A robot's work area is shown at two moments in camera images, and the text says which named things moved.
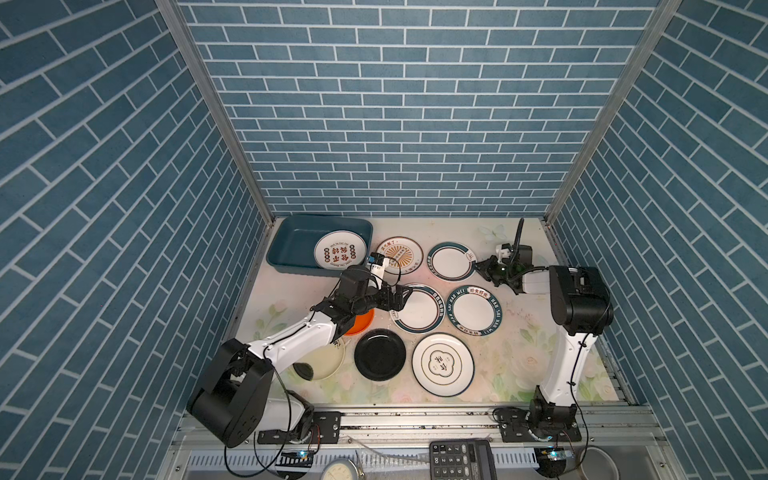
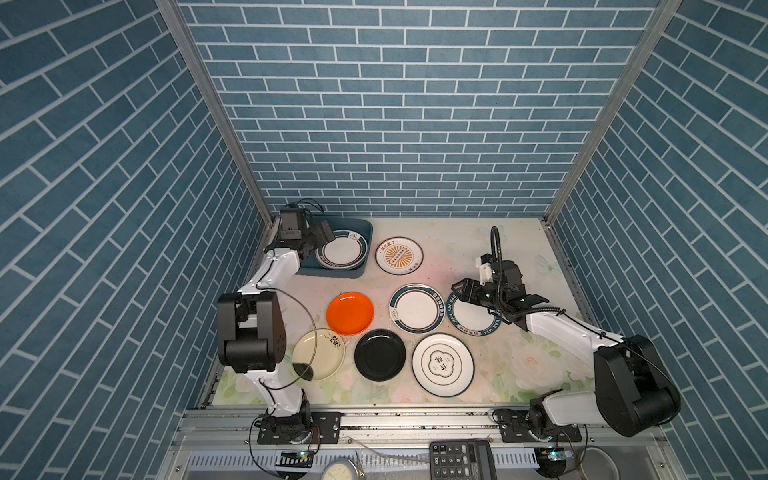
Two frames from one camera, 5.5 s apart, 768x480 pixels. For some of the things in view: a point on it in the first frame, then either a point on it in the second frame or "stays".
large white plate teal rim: (422, 313) stays
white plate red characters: (338, 250) stays
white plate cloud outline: (443, 365) stays
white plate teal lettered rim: (474, 310) stays
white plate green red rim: (451, 262) → (348, 249)
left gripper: (397, 303) → (318, 237)
